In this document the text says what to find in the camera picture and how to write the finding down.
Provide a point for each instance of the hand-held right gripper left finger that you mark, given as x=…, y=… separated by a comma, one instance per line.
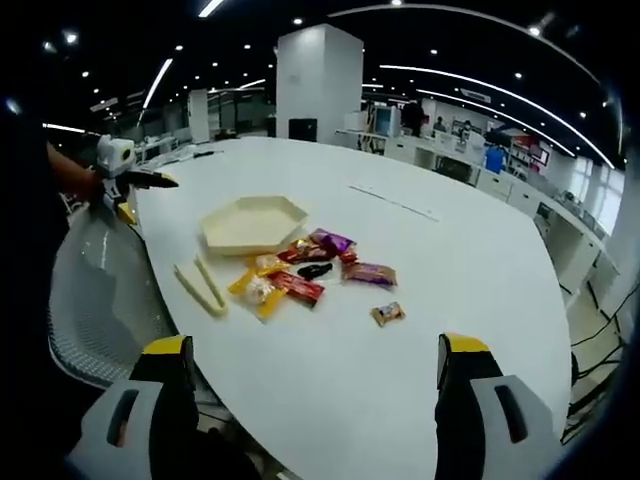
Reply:
x=130, y=400

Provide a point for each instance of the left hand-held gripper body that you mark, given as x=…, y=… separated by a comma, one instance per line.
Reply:
x=114, y=165

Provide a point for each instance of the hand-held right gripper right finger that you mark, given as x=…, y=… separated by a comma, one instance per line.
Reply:
x=492, y=405

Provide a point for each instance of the beige hexagonal container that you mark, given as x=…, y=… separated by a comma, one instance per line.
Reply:
x=252, y=225

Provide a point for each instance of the cream food tongs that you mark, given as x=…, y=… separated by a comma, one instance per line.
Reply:
x=200, y=287

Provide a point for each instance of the small tan candy packet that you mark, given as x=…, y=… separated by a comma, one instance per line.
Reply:
x=388, y=313

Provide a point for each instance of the yellow snack packet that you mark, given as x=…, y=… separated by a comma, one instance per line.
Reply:
x=260, y=292

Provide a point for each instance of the red gold snack packet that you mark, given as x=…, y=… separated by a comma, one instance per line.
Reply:
x=306, y=251

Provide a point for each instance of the brown snack packet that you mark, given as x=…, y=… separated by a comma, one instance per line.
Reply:
x=369, y=274

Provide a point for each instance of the long red snack packet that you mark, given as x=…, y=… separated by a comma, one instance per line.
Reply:
x=297, y=287

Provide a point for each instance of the black snack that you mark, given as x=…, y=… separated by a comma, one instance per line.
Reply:
x=314, y=270

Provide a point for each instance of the purple snack packet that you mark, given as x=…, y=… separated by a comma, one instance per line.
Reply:
x=336, y=242

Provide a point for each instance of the grey mesh office chair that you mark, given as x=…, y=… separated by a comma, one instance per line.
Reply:
x=100, y=295

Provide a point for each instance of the black box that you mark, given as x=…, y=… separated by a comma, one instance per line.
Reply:
x=303, y=128

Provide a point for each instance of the white square pillar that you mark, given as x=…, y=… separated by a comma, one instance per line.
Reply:
x=320, y=85

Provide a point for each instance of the blue water jug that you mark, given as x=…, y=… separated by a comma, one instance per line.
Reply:
x=494, y=157

